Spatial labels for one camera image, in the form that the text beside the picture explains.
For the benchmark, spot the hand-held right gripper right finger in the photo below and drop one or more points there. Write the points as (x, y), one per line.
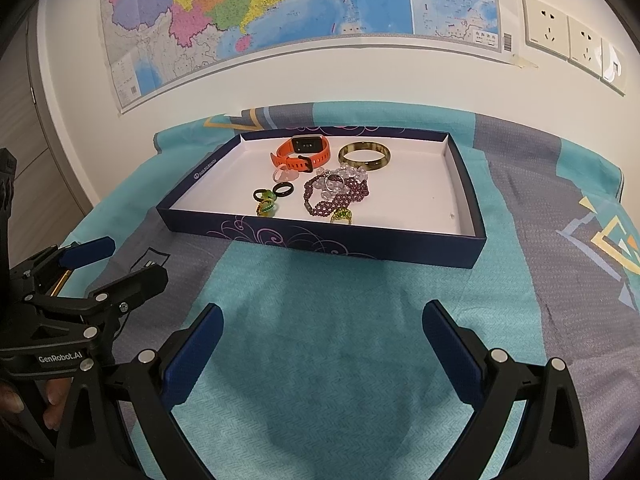
(450, 355)

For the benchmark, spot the tortoiseshell bangle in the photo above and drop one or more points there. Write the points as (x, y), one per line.
(365, 166)

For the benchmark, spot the clear tape piece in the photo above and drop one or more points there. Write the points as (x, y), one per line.
(525, 61)

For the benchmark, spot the grey wooden door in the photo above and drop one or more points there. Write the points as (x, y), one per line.
(25, 110)

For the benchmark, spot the colourful wall map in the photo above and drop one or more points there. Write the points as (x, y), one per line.
(300, 0)

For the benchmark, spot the white wall outlet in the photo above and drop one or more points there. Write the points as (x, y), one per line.
(614, 67)
(585, 45)
(545, 22)

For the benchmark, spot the orange smart watch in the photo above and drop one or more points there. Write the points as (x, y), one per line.
(287, 152)

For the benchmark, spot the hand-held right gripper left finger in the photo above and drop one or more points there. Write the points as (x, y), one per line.
(195, 355)

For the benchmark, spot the navy patterned box tray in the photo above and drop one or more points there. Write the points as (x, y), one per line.
(415, 195)

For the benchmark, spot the person's left hand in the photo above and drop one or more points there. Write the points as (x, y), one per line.
(55, 400)

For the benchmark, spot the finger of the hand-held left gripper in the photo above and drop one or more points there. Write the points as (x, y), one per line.
(140, 282)
(90, 251)

